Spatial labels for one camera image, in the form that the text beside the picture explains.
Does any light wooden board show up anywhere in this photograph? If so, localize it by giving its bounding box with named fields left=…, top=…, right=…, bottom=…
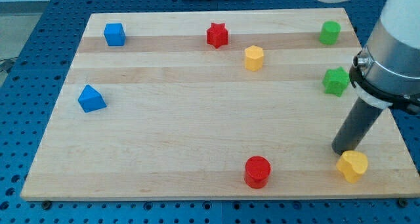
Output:
left=21, top=8, right=419, bottom=201

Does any green star block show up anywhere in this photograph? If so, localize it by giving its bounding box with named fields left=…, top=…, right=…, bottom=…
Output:
left=322, top=67, right=350, bottom=97

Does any red cylinder block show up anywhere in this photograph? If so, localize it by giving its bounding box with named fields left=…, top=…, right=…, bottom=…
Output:
left=244, top=156, right=271, bottom=189

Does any blue cube block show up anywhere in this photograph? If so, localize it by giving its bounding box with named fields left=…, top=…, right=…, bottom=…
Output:
left=104, top=23, right=125, bottom=47

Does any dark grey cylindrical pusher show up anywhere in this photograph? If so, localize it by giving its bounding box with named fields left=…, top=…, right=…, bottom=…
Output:
left=331, top=98, right=383, bottom=155

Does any green cylinder block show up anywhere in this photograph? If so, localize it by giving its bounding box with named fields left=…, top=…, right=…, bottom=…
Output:
left=319, top=20, right=341, bottom=45

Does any blue triangular prism block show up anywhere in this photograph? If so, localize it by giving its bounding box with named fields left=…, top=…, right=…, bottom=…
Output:
left=78, top=85, right=107, bottom=113

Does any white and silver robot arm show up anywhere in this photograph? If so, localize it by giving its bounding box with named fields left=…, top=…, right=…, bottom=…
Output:
left=331, top=0, right=419, bottom=154

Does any yellow heart block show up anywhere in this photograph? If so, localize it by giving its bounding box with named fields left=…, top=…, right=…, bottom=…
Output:
left=336, top=150, right=369, bottom=183

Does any yellow hexagon block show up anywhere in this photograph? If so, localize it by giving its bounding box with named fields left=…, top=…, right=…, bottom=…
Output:
left=244, top=45, right=264, bottom=71

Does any red star block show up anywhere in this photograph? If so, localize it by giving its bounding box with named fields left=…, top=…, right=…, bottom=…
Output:
left=206, top=22, right=228, bottom=49

